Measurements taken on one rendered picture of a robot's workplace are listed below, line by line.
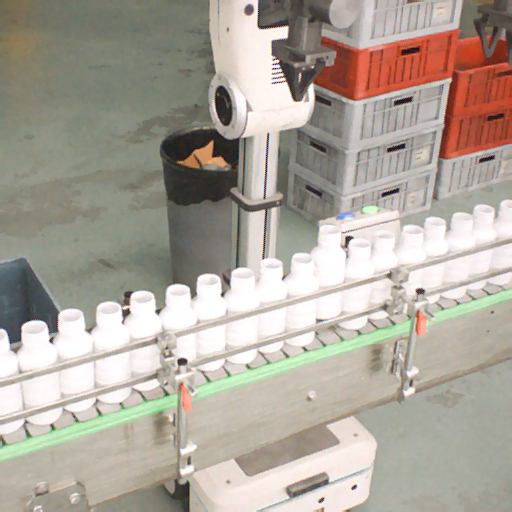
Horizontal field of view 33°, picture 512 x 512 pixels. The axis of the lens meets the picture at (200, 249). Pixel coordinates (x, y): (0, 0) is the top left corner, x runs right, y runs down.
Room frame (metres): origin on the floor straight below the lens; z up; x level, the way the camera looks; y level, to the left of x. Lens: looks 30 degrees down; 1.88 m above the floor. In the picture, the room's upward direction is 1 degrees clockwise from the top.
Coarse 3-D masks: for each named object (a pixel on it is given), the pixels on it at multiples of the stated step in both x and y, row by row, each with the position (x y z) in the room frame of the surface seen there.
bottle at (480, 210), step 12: (480, 216) 1.41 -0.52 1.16; (492, 216) 1.41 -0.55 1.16; (480, 228) 1.40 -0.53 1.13; (492, 228) 1.41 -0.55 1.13; (480, 240) 1.39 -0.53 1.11; (492, 240) 1.40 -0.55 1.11; (480, 252) 1.39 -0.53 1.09; (480, 264) 1.39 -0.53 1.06; (468, 276) 1.40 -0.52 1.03; (468, 288) 1.40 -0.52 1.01; (480, 288) 1.40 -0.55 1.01
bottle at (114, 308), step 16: (112, 304) 1.09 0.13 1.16; (96, 320) 1.07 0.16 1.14; (112, 320) 1.06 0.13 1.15; (96, 336) 1.06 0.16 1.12; (112, 336) 1.05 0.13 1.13; (128, 336) 1.07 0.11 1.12; (96, 352) 1.05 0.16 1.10; (128, 352) 1.06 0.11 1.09; (96, 368) 1.05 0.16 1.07; (112, 368) 1.04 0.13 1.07; (128, 368) 1.06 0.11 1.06; (96, 384) 1.05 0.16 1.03; (112, 384) 1.04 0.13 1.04; (112, 400) 1.04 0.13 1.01
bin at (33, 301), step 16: (0, 272) 1.57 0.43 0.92; (16, 272) 1.58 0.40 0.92; (32, 272) 1.54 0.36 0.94; (0, 288) 1.56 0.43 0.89; (16, 288) 1.58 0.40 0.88; (32, 288) 1.55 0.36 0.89; (0, 304) 1.56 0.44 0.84; (16, 304) 1.58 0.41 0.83; (32, 304) 1.57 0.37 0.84; (48, 304) 1.45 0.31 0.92; (0, 320) 1.56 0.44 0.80; (16, 320) 1.58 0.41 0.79; (32, 320) 1.58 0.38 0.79; (48, 320) 1.46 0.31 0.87; (16, 336) 1.57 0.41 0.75
